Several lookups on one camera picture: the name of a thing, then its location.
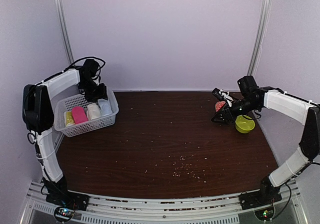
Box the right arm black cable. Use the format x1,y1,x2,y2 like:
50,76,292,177
271,158,320,209

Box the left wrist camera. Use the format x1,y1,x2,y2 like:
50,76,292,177
82,59,100,79

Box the aluminium frame post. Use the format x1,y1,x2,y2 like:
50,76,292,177
247,0,271,75
54,0,74,64

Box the white terry towel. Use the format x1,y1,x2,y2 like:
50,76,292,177
87,103,101,120

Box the light blue towel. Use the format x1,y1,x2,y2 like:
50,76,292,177
97,99,112,116

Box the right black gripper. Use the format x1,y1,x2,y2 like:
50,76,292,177
211,96,260,124

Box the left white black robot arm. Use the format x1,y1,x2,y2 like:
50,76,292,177
22,65,107,206

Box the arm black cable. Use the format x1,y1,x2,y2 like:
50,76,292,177
63,56,107,81
271,158,320,209

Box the left round circuit board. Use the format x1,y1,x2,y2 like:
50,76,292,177
53,206,75,222

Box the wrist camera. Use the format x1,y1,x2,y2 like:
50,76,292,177
82,59,100,79
237,75,259,96

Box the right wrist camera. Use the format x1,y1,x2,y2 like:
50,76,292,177
237,75,259,96

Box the left aluminium frame post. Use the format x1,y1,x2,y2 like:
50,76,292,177
54,0,74,64

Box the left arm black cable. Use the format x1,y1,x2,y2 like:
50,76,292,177
63,56,107,81

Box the red white patterned ceramic bowl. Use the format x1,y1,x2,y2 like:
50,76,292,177
214,101,226,112

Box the lime green plastic bowl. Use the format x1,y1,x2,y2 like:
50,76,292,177
235,115,255,134

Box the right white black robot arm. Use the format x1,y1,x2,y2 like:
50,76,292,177
211,84,320,205

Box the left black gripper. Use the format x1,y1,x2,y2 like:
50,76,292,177
79,78,109,102

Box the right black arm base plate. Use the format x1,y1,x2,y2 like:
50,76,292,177
238,188,282,210

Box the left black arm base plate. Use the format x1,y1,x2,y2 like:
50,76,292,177
45,189,90,211

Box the right round circuit board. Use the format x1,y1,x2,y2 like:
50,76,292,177
254,206,275,221

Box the yellow white cup in basket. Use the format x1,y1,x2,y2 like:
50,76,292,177
63,111,75,127

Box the round circuit board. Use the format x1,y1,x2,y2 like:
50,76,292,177
254,206,275,221
53,206,75,222

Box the right aluminium frame post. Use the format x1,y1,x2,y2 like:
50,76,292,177
247,0,271,75

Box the white perforated plastic basket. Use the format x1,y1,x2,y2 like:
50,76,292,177
54,88,119,137

